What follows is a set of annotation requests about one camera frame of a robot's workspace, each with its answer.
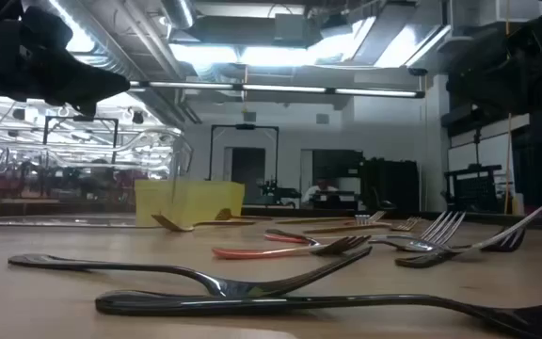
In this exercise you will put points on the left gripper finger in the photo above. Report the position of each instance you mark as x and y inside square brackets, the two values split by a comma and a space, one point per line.
[83, 96]
[83, 73]

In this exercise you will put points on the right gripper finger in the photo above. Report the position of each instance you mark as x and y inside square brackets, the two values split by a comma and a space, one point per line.
[497, 70]
[497, 94]

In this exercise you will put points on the black fork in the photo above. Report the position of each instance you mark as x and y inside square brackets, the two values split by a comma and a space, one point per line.
[252, 303]
[111, 266]
[341, 246]
[421, 261]

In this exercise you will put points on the background black robot arm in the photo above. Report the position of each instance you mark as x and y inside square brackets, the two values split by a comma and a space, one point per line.
[275, 193]

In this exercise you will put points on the clear plastic bin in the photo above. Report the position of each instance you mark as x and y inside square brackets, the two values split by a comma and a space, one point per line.
[64, 155]

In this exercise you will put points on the black pegboard cart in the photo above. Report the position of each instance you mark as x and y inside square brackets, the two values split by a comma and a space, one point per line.
[475, 190]

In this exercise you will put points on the black cabinet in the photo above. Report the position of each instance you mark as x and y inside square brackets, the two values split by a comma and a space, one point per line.
[388, 186]

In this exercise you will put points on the yellow plastic bin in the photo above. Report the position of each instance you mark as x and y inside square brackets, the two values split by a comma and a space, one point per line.
[205, 198]

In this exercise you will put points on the long linear ceiling light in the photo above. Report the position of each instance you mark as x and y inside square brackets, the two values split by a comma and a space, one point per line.
[280, 88]

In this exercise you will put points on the person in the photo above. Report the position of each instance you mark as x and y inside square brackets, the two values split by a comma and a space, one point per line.
[318, 190]

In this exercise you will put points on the black rig frame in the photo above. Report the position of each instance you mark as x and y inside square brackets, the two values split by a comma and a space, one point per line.
[83, 118]
[244, 126]

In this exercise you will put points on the silver ceiling duct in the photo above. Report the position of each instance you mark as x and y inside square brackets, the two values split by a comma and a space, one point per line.
[179, 11]

